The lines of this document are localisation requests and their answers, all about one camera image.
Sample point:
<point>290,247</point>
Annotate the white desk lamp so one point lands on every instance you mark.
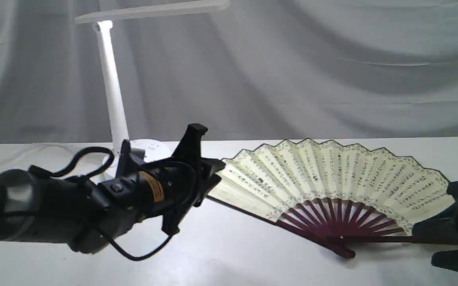
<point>102,23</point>

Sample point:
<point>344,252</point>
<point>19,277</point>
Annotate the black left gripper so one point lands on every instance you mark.
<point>168,187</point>

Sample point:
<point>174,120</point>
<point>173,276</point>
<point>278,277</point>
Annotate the cream paper folding fan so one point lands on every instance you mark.
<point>334,194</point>

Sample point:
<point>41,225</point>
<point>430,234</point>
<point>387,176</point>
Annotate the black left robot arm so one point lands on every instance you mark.
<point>66,206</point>

